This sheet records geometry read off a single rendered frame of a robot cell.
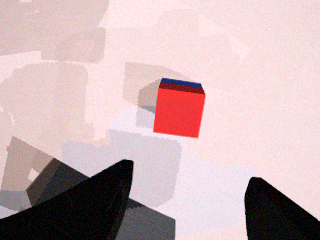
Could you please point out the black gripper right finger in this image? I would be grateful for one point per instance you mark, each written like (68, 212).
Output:
(270, 215)

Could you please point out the red block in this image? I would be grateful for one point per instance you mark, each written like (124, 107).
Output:
(178, 110)

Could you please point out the blue block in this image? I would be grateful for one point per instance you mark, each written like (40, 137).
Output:
(182, 82)

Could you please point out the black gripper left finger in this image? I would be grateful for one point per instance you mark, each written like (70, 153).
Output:
(91, 210)

